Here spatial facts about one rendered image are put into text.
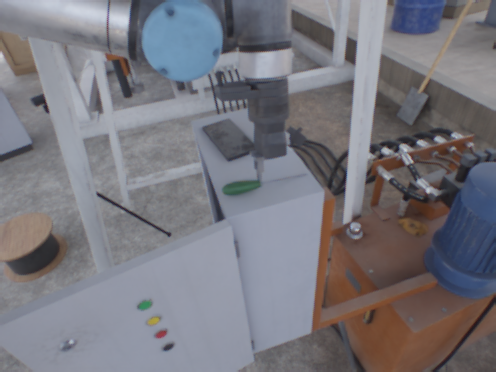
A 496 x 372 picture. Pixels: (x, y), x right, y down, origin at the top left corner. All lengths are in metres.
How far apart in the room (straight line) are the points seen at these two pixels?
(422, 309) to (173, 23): 1.16
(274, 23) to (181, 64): 0.19
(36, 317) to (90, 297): 0.08
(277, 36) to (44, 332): 0.60
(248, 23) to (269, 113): 0.14
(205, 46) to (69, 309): 0.45
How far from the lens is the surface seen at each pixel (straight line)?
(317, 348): 1.84
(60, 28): 0.45
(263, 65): 0.56
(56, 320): 0.64
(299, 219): 0.68
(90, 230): 1.18
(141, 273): 0.60
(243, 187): 0.64
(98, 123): 3.74
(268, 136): 0.59
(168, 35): 0.41
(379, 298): 1.24
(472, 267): 1.31
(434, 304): 1.34
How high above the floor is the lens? 1.68
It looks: 40 degrees down
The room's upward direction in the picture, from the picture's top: 6 degrees counter-clockwise
